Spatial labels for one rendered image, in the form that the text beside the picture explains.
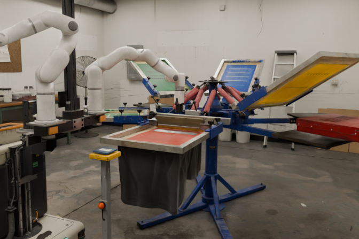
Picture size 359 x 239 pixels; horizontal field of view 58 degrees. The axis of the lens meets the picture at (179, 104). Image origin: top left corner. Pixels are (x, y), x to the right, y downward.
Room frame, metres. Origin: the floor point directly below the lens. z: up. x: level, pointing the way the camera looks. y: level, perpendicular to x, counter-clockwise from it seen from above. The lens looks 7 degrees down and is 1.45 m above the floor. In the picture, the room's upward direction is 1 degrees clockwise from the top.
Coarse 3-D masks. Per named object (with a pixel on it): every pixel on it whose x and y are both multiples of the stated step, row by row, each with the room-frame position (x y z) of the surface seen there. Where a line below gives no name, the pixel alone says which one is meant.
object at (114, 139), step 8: (136, 128) 2.38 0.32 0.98; (144, 128) 2.49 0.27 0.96; (104, 136) 2.07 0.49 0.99; (112, 136) 2.11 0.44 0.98; (120, 136) 2.19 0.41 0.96; (200, 136) 2.11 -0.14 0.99; (208, 136) 2.23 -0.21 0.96; (112, 144) 2.00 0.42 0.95; (120, 144) 1.98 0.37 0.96; (128, 144) 1.95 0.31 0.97; (136, 144) 1.93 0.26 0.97; (144, 144) 1.91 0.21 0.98; (152, 144) 1.89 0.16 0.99; (160, 144) 1.87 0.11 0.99; (168, 144) 1.87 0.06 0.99; (184, 144) 1.88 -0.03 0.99; (192, 144) 1.95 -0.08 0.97; (176, 152) 1.82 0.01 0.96; (184, 152) 1.83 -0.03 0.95
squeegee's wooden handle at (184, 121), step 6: (162, 120) 2.53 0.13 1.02; (168, 120) 2.51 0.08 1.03; (174, 120) 2.49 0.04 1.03; (180, 120) 2.47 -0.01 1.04; (186, 120) 2.44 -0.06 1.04; (192, 120) 2.42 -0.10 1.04; (198, 120) 2.41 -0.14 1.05; (204, 120) 2.41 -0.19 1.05; (192, 126) 2.42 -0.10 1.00; (198, 126) 2.41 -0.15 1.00
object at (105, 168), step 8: (112, 152) 1.82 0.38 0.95; (120, 152) 1.84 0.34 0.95; (104, 160) 1.74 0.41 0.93; (104, 168) 1.79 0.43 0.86; (104, 176) 1.79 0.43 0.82; (104, 184) 1.80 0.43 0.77; (104, 192) 1.80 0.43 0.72; (104, 200) 1.80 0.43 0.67; (104, 208) 1.78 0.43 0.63; (104, 216) 1.80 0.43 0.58; (104, 224) 1.80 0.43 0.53; (104, 232) 1.80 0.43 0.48
